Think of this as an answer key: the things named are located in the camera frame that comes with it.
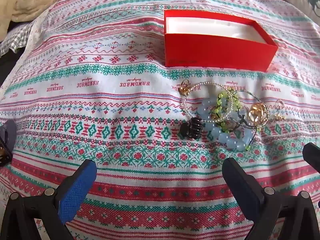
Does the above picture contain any red cardboard box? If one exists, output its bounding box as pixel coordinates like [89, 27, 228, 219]
[164, 9, 279, 72]

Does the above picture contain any silver beaded bracelet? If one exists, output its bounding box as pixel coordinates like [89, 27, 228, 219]
[182, 82, 237, 124]
[230, 90, 270, 129]

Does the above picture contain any gold ring earring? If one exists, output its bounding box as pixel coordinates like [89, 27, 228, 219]
[179, 79, 192, 96]

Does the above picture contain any black hair claw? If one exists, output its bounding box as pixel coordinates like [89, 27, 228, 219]
[179, 117, 204, 139]

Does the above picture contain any green bead bracelet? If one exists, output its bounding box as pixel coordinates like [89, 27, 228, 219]
[210, 90, 250, 133]

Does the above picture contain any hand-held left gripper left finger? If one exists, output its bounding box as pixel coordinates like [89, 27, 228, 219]
[2, 159, 98, 240]

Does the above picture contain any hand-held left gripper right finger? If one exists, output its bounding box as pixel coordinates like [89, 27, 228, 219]
[222, 158, 320, 240]

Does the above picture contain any grey checked bed sheet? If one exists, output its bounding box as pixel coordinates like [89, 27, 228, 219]
[0, 21, 33, 55]

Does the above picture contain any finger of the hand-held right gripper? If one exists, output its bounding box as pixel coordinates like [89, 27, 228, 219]
[302, 142, 320, 174]

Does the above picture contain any pale blue bead bracelet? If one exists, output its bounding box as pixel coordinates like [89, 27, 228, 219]
[195, 99, 254, 152]

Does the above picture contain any white deer-print pillow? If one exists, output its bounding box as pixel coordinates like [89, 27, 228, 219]
[282, 0, 320, 25]

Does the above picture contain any patterned knit-print bed cloth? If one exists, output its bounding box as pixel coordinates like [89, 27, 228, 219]
[0, 0, 320, 240]

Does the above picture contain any thin dark beaded bracelet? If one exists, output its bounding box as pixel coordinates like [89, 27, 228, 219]
[235, 114, 258, 145]

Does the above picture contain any beige fleece blanket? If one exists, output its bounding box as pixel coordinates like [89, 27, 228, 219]
[0, 0, 94, 42]

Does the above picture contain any dark grey object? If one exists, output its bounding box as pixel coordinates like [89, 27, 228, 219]
[0, 119, 17, 167]

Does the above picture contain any gold knot ornament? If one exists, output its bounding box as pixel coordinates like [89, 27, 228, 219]
[246, 102, 267, 125]

